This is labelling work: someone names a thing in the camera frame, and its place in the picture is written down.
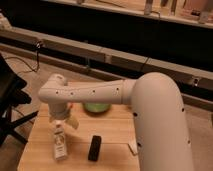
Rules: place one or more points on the black remote control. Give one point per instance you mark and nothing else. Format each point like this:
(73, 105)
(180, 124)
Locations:
(94, 148)

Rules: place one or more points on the white rectangular sponge block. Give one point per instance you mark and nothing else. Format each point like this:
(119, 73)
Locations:
(133, 147)

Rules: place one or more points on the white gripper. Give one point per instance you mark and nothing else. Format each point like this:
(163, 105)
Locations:
(71, 121)

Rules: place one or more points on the black office chair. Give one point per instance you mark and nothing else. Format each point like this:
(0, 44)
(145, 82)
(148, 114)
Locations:
(11, 95)

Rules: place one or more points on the green ceramic bowl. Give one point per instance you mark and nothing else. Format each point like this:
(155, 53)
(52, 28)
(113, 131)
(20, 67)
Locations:
(96, 107)

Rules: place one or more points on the clear bottle with white label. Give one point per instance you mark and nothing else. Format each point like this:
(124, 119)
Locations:
(60, 146)

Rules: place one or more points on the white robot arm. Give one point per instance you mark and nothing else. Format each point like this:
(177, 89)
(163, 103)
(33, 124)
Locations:
(161, 130)

